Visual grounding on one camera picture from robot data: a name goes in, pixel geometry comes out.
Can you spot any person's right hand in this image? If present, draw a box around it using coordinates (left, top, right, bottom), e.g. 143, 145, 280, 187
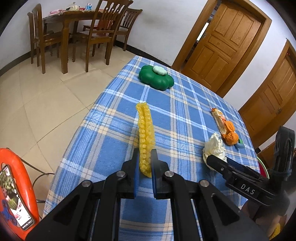
241, 200, 287, 240

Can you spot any orange cloth bundle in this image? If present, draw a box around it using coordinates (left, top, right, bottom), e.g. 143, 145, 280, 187
222, 120, 239, 146

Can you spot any red basin with green rim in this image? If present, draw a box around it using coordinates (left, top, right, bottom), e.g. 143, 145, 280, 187
257, 157, 269, 179

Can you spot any wooden chair at left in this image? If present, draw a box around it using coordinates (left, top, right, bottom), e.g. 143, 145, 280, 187
27, 4, 62, 74

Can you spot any orange snack packet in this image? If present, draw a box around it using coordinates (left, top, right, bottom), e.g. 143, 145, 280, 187
211, 108, 227, 135

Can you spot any orange plastic stool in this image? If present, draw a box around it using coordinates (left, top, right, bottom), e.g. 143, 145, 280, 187
1, 148, 40, 240

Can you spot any wooden dining table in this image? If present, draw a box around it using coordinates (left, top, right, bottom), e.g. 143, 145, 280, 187
43, 9, 102, 75

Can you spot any small cream paper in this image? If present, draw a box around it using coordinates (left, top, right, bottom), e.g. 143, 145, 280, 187
202, 132, 227, 171

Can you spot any closed wooden door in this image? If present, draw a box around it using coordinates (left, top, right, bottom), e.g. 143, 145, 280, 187
240, 53, 295, 149

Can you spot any blue plaid tablecloth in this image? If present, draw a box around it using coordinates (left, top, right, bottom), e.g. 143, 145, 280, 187
43, 55, 261, 241

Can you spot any wooden chair near table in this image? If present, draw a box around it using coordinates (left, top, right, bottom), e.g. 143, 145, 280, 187
72, 0, 133, 72

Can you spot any smartphone with lit screen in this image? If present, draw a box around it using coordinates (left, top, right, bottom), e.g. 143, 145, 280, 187
1, 165, 34, 230

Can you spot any blue fabric scrap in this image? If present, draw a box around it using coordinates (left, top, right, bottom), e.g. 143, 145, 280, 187
234, 142, 245, 149

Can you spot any wooden chair by wall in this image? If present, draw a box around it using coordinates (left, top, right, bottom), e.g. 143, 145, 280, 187
113, 8, 142, 51

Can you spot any open wooden door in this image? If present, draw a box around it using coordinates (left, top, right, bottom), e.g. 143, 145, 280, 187
182, 1, 261, 92

